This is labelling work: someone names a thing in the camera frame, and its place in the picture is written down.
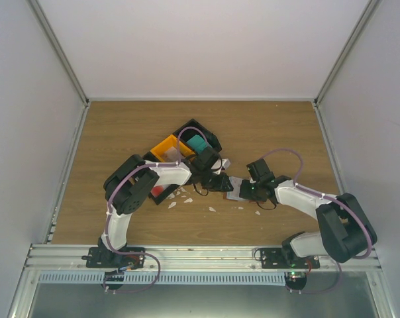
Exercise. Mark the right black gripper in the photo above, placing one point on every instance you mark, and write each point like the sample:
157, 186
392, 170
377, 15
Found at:
244, 192

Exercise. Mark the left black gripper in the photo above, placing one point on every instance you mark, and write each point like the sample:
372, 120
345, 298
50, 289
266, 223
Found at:
222, 185

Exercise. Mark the brown leather card holder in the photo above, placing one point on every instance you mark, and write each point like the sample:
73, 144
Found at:
234, 192

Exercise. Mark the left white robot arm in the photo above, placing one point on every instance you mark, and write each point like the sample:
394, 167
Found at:
130, 185

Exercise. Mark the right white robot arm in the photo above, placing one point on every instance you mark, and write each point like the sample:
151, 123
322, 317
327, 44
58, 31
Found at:
344, 233

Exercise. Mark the teal card stack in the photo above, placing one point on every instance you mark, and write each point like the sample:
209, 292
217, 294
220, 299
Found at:
197, 143

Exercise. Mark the black bin with teal cards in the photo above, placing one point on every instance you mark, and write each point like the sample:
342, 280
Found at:
192, 127

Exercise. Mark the white cards in orange bin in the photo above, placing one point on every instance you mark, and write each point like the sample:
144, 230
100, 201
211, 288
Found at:
171, 155

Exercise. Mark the black bin with red cards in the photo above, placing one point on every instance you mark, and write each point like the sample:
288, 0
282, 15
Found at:
172, 187

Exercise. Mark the red patterned card stack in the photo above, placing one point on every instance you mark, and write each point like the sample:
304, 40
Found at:
159, 191

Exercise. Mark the orange plastic bin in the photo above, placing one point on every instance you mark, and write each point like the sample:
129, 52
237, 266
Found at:
171, 140

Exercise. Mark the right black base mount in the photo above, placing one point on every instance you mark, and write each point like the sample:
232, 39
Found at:
275, 258

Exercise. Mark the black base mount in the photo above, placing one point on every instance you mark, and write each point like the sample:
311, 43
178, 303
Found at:
275, 258
101, 257

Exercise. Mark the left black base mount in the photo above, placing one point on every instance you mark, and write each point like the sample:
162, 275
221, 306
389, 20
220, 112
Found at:
101, 257

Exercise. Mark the aluminium front rail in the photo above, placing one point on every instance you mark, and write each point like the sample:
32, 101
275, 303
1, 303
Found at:
172, 258

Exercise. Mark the grey slotted cable duct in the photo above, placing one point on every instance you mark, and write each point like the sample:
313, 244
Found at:
166, 278

